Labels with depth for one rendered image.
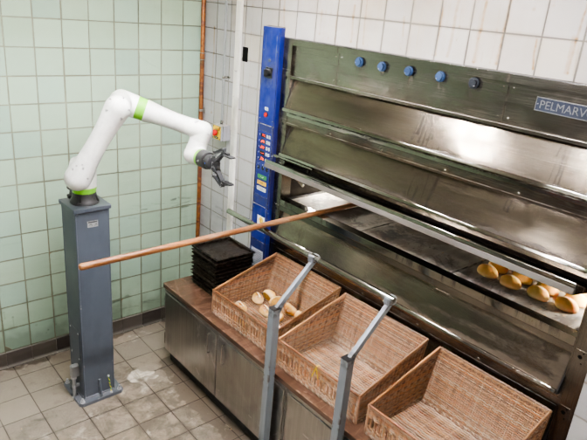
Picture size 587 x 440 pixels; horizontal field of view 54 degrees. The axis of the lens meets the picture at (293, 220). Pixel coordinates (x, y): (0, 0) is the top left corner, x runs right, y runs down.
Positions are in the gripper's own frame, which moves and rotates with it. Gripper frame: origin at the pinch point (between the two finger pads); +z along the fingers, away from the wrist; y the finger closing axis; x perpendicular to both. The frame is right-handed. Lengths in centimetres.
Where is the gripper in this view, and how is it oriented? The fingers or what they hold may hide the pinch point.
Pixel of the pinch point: (231, 171)
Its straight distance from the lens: 284.4
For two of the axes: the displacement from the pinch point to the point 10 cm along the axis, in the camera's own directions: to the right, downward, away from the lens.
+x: -7.6, 1.7, -6.3
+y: -0.8, 9.3, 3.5
